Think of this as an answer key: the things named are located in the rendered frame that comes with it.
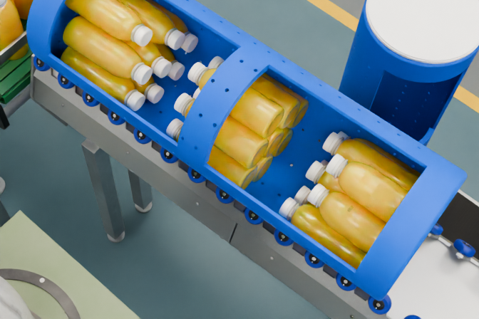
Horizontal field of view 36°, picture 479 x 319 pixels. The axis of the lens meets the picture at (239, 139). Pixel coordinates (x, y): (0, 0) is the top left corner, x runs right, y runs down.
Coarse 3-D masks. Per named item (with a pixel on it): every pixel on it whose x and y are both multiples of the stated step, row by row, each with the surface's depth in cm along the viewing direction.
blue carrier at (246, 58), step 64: (64, 0) 143; (192, 0) 147; (64, 64) 149; (192, 64) 164; (256, 64) 135; (192, 128) 135; (320, 128) 154; (384, 128) 132; (256, 192) 151; (448, 192) 124; (320, 256) 134; (384, 256) 124
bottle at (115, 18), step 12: (72, 0) 149; (84, 0) 148; (96, 0) 147; (108, 0) 148; (84, 12) 149; (96, 12) 147; (108, 12) 146; (120, 12) 146; (132, 12) 147; (96, 24) 149; (108, 24) 146; (120, 24) 146; (132, 24) 146; (120, 36) 147; (132, 36) 146
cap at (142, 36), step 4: (140, 28) 146; (144, 28) 146; (148, 28) 147; (136, 32) 146; (140, 32) 146; (144, 32) 146; (148, 32) 146; (152, 32) 148; (136, 36) 146; (140, 36) 146; (144, 36) 146; (148, 36) 148; (136, 40) 146; (140, 40) 146; (144, 40) 147; (148, 40) 148; (140, 44) 147; (144, 44) 148
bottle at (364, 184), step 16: (336, 176) 134; (352, 176) 131; (368, 176) 130; (384, 176) 132; (352, 192) 131; (368, 192) 130; (384, 192) 129; (400, 192) 129; (368, 208) 131; (384, 208) 129
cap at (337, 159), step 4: (336, 156) 134; (340, 156) 134; (332, 160) 133; (336, 160) 133; (340, 160) 133; (328, 164) 133; (332, 164) 133; (336, 164) 133; (328, 168) 134; (332, 168) 133; (336, 168) 133; (328, 172) 135; (332, 172) 134
